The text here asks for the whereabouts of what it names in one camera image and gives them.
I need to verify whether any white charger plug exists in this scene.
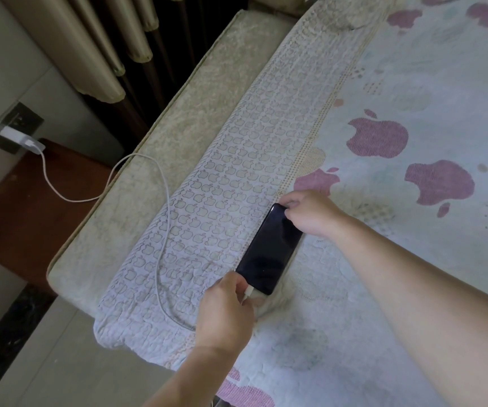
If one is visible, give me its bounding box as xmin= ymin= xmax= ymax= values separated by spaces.
xmin=0 ymin=126 xmax=45 ymax=155

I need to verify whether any white charging cable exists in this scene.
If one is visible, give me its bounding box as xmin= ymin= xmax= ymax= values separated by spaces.
xmin=38 ymin=148 xmax=266 ymax=332

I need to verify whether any black smartphone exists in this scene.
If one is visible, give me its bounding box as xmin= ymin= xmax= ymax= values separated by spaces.
xmin=236 ymin=203 xmax=304 ymax=296

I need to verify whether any brown wooden nightstand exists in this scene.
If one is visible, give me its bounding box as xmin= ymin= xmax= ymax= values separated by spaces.
xmin=0 ymin=139 xmax=114 ymax=289

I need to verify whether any person's left hand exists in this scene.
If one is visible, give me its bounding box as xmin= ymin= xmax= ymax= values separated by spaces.
xmin=193 ymin=271 xmax=256 ymax=357

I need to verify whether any grey wall socket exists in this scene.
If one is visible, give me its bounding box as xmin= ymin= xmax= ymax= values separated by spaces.
xmin=0 ymin=102 xmax=45 ymax=155

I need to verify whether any apple print bed sheet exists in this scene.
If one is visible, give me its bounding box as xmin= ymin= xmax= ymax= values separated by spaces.
xmin=93 ymin=0 xmax=488 ymax=407

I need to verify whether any person's right hand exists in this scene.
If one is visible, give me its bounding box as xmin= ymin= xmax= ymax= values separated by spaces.
xmin=278 ymin=189 xmax=350 ymax=238

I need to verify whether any person's right forearm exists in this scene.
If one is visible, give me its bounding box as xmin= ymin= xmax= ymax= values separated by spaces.
xmin=332 ymin=216 xmax=488 ymax=407

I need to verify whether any person's left forearm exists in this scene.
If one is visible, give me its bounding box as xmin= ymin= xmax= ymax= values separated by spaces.
xmin=143 ymin=342 xmax=242 ymax=407

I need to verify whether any beige curtain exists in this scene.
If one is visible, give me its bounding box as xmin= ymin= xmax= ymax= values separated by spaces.
xmin=0 ymin=0 xmax=249 ymax=104

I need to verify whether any beige mattress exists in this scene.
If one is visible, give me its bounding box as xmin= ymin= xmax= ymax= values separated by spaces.
xmin=46 ymin=9 xmax=299 ymax=298

